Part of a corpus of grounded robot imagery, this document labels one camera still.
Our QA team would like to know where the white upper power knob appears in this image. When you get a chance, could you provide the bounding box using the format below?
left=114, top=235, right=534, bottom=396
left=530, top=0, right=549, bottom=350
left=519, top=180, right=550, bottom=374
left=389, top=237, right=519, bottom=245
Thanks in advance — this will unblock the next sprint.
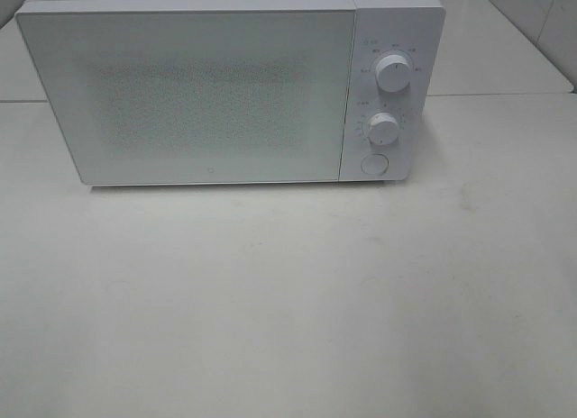
left=375, top=51, right=412, bottom=93

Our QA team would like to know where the round door release button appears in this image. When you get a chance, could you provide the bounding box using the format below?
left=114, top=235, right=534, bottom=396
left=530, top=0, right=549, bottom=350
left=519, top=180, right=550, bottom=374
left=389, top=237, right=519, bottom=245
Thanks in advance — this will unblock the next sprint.
left=361, top=154, right=389, bottom=176

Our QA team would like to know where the white adjoining table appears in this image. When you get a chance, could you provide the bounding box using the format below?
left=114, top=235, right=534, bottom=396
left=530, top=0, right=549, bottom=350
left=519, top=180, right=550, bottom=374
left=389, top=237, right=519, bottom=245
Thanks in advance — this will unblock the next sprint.
left=427, top=0, right=573, bottom=96

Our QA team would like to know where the white microwave oven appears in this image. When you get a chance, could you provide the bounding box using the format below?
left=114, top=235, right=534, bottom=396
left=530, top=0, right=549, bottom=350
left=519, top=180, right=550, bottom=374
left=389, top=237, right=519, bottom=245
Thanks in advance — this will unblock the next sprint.
left=15, top=0, right=445, bottom=186

